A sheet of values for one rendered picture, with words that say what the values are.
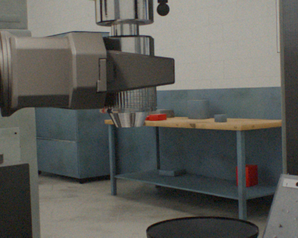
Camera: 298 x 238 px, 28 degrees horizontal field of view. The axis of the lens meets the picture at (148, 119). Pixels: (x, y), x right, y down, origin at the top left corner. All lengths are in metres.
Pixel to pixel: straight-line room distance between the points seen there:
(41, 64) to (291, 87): 0.48
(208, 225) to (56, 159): 5.67
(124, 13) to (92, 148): 7.40
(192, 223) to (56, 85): 2.36
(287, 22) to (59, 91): 0.48
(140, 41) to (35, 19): 9.81
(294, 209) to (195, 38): 6.03
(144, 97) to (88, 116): 7.33
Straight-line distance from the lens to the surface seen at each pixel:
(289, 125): 0.83
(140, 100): 0.46
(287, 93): 0.83
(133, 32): 0.47
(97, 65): 0.41
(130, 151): 7.90
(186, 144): 6.96
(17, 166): 0.86
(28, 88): 0.42
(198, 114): 6.27
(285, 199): 0.83
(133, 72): 0.45
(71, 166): 7.93
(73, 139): 7.82
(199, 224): 2.76
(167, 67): 0.45
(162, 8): 0.44
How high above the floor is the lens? 1.23
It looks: 3 degrees down
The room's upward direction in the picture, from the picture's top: 2 degrees counter-clockwise
